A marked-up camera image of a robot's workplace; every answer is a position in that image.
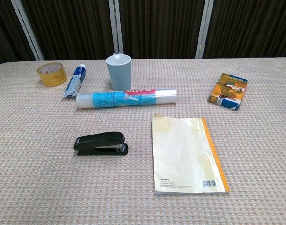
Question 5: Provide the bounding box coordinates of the black stapler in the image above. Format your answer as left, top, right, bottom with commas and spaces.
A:
73, 131, 129, 156

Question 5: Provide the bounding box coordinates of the orange notebook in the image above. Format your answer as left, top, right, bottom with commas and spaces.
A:
151, 114, 230, 195

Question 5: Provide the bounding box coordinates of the light blue cup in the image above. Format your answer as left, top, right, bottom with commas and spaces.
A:
106, 52, 132, 91

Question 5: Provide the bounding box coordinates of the blue white toothpaste tube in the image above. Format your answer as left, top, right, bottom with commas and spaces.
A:
61, 65, 87, 98

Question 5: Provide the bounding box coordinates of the orange and blue carton box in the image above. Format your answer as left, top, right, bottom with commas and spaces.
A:
208, 72, 249, 111

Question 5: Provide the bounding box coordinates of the yellowish packing tape roll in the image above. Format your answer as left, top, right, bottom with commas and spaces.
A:
37, 62, 68, 88

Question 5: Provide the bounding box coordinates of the beige woven tablecloth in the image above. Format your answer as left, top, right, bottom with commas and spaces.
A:
0, 57, 286, 225

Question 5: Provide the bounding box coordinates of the white partition frame post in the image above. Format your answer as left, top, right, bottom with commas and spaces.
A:
114, 0, 124, 57
195, 0, 215, 59
11, 0, 44, 61

